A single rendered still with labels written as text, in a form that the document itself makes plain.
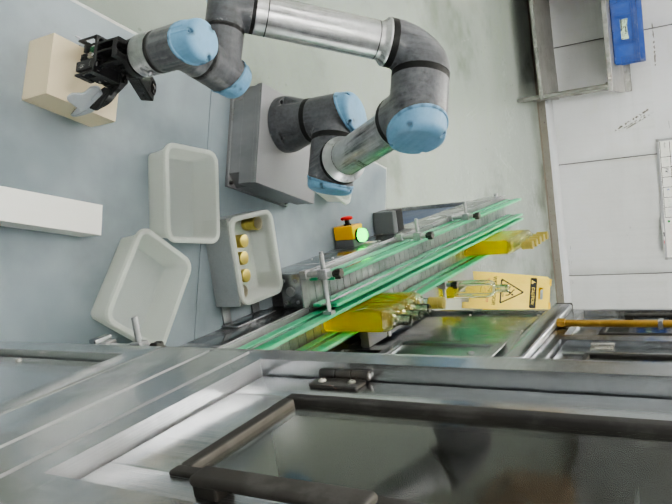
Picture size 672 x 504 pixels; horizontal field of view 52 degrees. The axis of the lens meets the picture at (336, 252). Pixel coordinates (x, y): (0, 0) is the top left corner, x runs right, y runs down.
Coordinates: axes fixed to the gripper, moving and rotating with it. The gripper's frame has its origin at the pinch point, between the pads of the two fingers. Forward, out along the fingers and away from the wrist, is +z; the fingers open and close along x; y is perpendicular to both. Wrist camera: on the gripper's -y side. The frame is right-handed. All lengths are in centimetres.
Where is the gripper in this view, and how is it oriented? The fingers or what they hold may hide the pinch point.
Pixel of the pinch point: (78, 81)
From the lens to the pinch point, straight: 148.2
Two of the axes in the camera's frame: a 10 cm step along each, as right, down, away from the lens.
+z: -8.5, 0.5, 5.3
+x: -0.5, 9.8, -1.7
